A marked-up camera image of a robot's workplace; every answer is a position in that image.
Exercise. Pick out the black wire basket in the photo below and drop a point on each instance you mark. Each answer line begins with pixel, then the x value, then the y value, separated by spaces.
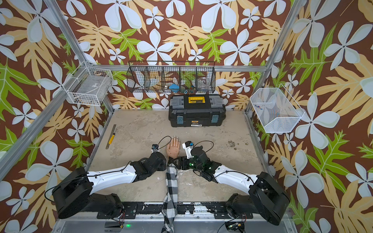
pixel 192 77

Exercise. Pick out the white mesh basket right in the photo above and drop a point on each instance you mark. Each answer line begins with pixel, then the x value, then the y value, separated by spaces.
pixel 276 109

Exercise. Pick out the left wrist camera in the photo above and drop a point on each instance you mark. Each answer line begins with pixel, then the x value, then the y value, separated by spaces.
pixel 155 147

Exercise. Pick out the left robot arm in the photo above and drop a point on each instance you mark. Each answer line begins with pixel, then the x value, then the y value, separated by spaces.
pixel 78 192

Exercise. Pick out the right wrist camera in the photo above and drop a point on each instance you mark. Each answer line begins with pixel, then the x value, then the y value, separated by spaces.
pixel 188 146

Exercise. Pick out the black toolbox yellow handle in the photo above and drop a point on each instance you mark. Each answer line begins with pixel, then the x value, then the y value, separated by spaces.
pixel 197 110

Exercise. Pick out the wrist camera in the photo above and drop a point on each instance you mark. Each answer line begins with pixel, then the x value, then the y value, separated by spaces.
pixel 188 146
pixel 155 147

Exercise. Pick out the white wire basket left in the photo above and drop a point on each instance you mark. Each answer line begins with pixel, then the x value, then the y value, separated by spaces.
pixel 88 85

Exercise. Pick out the blue object in basket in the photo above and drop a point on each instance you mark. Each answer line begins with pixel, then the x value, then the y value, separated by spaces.
pixel 174 87

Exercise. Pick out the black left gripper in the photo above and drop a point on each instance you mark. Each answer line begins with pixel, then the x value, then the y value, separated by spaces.
pixel 163 165

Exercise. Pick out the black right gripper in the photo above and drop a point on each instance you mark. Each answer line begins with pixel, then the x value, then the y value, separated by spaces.
pixel 180 159

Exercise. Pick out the plaid sleeved mannequin forearm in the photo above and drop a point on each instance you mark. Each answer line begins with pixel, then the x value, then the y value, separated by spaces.
pixel 169 207

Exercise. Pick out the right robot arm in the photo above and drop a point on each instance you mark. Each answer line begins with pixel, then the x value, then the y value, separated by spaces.
pixel 263 195

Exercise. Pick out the mannequin hand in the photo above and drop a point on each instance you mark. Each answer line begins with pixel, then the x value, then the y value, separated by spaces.
pixel 173 148

